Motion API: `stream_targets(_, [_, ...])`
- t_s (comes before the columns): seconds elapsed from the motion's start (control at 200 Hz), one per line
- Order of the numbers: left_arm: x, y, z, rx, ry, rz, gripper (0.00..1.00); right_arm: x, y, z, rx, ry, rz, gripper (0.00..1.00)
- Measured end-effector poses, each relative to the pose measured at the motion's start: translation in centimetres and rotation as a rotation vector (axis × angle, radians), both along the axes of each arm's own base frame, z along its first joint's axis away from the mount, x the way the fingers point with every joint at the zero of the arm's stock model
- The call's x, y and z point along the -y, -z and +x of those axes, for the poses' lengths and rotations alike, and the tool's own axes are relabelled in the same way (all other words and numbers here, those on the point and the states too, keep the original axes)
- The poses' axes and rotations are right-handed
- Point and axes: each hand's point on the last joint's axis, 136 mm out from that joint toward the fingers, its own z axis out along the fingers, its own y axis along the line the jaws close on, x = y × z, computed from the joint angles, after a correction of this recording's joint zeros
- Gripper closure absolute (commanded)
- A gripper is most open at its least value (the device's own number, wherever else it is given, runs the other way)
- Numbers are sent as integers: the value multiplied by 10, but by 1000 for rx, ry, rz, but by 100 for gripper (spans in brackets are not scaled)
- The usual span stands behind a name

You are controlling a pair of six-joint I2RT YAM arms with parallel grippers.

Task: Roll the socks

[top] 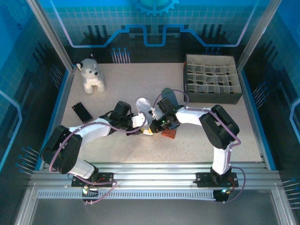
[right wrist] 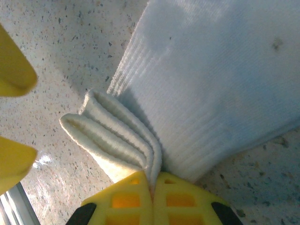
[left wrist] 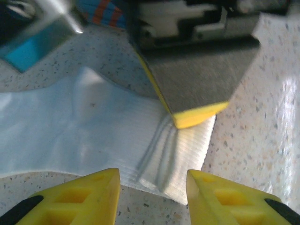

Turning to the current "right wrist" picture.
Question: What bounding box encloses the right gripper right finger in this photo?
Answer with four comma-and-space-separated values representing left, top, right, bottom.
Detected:
153, 172, 244, 225

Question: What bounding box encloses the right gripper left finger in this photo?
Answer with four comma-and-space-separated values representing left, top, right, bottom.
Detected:
65, 170, 154, 225

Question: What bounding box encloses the white sock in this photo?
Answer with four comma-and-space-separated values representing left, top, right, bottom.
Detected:
59, 0, 300, 186

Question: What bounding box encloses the long aluminium frame rail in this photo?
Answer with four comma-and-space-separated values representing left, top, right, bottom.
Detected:
0, 182, 42, 225

